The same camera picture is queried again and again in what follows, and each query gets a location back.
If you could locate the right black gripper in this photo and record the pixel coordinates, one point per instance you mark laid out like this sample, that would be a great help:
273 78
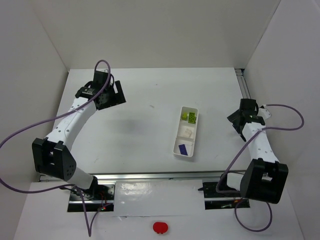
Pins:
235 120

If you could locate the white compartment tray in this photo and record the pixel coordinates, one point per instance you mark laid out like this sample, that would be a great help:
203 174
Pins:
189 142

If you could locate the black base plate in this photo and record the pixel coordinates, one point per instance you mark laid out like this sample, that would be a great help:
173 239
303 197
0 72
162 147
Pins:
217 201
103 199

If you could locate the small lime green lego brick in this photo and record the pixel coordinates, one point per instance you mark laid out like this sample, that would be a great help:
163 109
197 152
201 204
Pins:
184 116

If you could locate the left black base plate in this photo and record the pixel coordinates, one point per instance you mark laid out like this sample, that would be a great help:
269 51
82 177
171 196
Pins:
103 199

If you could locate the white lego brick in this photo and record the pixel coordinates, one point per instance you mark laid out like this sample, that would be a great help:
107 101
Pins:
187 132

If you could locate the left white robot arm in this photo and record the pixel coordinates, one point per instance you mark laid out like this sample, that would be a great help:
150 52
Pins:
52 154

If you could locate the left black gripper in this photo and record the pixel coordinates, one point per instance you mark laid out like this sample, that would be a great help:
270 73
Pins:
118 92

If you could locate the red round button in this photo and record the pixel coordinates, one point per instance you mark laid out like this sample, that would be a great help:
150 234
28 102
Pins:
160 227

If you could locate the blue lego plate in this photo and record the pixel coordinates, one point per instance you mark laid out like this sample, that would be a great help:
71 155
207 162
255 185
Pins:
183 149

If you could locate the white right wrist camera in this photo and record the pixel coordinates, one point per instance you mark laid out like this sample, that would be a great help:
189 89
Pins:
264 113

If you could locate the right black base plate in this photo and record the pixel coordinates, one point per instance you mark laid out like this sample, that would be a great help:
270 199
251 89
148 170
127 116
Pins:
217 201

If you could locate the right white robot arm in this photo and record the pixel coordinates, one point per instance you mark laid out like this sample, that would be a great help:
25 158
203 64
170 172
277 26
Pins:
265 177

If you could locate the long lime green lego brick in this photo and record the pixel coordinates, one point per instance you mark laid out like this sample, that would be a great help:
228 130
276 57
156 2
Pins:
192 118

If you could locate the aluminium rail frame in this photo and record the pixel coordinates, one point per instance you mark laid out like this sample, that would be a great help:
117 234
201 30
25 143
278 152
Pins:
138 136

